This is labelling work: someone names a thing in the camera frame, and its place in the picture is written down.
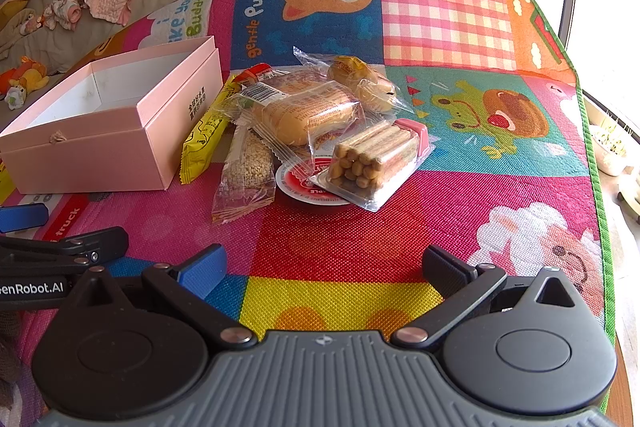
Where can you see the pink white rolled baby clothes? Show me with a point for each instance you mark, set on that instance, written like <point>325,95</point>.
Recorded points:
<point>65,9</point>

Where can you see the grey sofa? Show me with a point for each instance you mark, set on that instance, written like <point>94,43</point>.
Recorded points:
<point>60,52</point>

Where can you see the clear grain bar packet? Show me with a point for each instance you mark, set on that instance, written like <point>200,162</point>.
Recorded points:
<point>245,172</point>

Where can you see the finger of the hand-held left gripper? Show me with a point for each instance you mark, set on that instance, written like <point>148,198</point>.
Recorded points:
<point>100,244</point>
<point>22,217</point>

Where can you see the red white lid jelly cup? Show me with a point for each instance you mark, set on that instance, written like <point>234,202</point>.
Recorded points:
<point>295,182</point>

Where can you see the small clear bread packet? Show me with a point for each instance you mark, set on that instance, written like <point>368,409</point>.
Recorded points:
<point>370,87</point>

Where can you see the small white plush toy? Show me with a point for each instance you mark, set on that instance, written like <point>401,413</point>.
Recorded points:
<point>15,97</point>

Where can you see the pink cardboard box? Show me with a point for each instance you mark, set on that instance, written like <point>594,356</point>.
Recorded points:
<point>100,142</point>

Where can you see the white plant pot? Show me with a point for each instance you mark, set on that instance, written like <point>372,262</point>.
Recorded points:
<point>612,152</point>

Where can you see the colourful cartoon play mat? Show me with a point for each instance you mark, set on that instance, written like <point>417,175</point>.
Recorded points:
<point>350,237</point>

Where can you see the large clear bread packet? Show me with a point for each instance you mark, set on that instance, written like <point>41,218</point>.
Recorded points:
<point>300,112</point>

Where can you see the biscuit sticks clear tray packet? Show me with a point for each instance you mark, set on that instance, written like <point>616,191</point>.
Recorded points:
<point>370,157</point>

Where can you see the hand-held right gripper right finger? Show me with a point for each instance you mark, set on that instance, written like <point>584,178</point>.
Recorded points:
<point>445,272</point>

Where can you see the orange plush toy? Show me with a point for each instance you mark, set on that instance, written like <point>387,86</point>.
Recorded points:
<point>25,77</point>

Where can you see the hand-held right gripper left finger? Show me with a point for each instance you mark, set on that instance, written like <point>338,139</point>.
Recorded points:
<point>200,272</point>

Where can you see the yellow cheese snack packet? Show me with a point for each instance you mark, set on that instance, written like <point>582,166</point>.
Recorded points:
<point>202,142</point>

